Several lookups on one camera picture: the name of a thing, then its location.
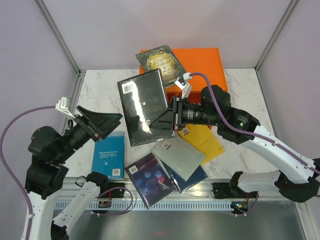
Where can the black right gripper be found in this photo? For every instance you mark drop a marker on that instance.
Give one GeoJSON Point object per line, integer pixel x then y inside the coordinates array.
{"type": "Point", "coordinates": [165, 121]}

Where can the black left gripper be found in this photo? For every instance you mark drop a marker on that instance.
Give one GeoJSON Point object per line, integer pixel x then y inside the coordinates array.
{"type": "Point", "coordinates": [90, 119]}

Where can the black cover book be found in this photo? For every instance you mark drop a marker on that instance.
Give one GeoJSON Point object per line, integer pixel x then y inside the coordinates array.
{"type": "Point", "coordinates": [144, 99]}

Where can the teal ocean cover book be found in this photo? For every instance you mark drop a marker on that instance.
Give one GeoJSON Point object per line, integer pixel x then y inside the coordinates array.
{"type": "Point", "coordinates": [109, 157]}

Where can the yellow book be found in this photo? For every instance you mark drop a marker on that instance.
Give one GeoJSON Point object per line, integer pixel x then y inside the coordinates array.
{"type": "Point", "coordinates": [201, 138]}

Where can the grey-green book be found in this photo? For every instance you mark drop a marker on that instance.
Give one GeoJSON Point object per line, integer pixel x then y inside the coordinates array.
{"type": "Point", "coordinates": [179, 155]}

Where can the Alice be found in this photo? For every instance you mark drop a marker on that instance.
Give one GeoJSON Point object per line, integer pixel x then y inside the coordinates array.
{"type": "Point", "coordinates": [162, 58]}

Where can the dark blue book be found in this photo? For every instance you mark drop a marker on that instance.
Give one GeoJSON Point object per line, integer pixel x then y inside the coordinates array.
{"type": "Point", "coordinates": [182, 185]}

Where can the light blue book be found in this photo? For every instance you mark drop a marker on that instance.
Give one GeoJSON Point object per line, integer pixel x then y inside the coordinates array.
{"type": "Point", "coordinates": [117, 134]}

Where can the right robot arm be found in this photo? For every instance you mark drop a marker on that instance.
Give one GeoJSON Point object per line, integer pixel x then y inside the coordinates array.
{"type": "Point", "coordinates": [296, 175]}

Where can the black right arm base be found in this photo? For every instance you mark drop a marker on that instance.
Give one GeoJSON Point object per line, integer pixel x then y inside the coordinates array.
{"type": "Point", "coordinates": [221, 190]}

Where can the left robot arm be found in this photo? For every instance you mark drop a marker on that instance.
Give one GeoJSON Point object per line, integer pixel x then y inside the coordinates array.
{"type": "Point", "coordinates": [46, 174]}

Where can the orange wooden shelf box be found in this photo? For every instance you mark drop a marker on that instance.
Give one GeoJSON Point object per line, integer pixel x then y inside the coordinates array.
{"type": "Point", "coordinates": [205, 68]}

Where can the dark galaxy cover book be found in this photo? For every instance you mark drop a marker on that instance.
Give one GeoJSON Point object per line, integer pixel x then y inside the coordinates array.
{"type": "Point", "coordinates": [150, 180]}

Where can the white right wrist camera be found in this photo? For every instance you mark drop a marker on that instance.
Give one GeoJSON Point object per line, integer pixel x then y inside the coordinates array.
{"type": "Point", "coordinates": [183, 84]}

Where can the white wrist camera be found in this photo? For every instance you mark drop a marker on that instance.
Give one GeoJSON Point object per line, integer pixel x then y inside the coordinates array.
{"type": "Point", "coordinates": [183, 84]}
{"type": "Point", "coordinates": [64, 106]}

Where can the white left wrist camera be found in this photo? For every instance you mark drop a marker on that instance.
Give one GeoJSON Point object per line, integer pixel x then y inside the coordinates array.
{"type": "Point", "coordinates": [64, 106]}

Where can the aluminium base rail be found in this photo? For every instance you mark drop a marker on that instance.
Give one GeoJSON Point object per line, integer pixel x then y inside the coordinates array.
{"type": "Point", "coordinates": [191, 215]}

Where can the left aluminium frame post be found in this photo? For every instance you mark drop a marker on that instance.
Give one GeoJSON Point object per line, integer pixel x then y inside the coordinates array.
{"type": "Point", "coordinates": [57, 34]}

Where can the aluminium frame post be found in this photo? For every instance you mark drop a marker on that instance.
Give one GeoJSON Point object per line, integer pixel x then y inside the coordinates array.
{"type": "Point", "coordinates": [57, 34]}
{"type": "Point", "coordinates": [276, 33]}

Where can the right aluminium frame post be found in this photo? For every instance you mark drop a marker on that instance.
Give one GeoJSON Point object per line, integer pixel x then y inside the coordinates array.
{"type": "Point", "coordinates": [276, 33]}

